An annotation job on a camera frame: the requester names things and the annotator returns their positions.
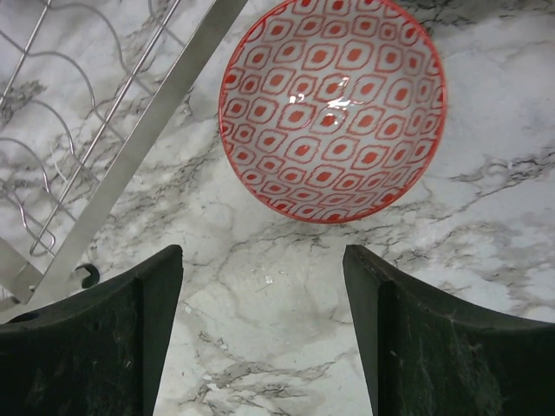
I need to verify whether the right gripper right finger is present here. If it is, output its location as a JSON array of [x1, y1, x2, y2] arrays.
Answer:
[[343, 245, 554, 415]]

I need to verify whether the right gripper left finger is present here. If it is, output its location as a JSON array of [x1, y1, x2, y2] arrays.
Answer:
[[1, 245, 183, 415]]

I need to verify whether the pink dotted pattern bowl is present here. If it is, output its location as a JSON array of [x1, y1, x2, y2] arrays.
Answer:
[[219, 1, 447, 224]]

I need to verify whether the stainless steel dish rack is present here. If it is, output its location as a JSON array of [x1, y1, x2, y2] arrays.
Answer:
[[1, 1, 245, 311]]

